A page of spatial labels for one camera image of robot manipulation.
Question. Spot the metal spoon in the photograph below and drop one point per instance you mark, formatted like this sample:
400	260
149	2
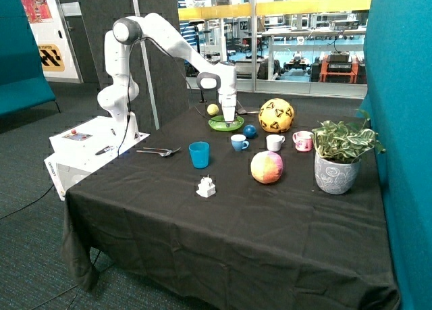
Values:
160	153

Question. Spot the yellow tennis ball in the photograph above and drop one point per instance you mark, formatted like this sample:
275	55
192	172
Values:
212	109

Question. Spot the blue plastic cup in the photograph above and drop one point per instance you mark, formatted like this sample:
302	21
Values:
199	154

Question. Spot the teal sofa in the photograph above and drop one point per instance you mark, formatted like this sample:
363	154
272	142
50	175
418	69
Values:
23	84

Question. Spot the black floor lamp stand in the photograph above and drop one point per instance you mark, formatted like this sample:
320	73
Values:
195	24

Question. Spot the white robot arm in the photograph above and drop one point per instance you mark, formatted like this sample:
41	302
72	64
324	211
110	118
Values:
130	32

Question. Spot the grey slotted spatula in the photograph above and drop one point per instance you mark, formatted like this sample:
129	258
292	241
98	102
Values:
240	110

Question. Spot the potted plant in grey pot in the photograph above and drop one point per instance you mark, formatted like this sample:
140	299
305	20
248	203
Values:
339	148

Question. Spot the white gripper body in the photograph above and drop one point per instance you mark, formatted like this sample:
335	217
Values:
228	105

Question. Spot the yellow black sign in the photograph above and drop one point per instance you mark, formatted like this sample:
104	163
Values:
51	58

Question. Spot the black tablecloth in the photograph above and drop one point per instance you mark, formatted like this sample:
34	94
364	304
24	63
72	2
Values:
286	245

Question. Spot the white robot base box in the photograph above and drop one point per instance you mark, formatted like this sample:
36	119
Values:
85	148

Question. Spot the green plastic plate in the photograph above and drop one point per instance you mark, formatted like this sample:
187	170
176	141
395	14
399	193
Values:
217	123

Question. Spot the teal partition panel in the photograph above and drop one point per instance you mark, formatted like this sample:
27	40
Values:
397	50

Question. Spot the white ceramic mug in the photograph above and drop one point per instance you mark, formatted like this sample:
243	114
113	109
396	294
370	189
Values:
274	142

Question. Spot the pink patterned mug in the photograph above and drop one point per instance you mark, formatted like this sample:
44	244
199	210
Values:
303	141

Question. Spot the yellow black soccer ball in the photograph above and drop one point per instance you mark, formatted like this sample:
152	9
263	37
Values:
276	116

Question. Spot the red wall poster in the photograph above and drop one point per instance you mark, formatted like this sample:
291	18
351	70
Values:
37	11

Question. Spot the blue ceramic mug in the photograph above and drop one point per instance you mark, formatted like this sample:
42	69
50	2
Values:
239	142

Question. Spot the white power adapter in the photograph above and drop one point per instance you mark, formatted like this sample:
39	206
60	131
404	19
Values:
206	187

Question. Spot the orange black equipment rack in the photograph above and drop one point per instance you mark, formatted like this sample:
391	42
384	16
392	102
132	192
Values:
339	69

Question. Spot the small blue ball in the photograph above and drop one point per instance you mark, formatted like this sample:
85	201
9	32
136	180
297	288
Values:
249	131

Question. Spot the pastel plush ball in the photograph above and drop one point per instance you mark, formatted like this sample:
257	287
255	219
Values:
266	167

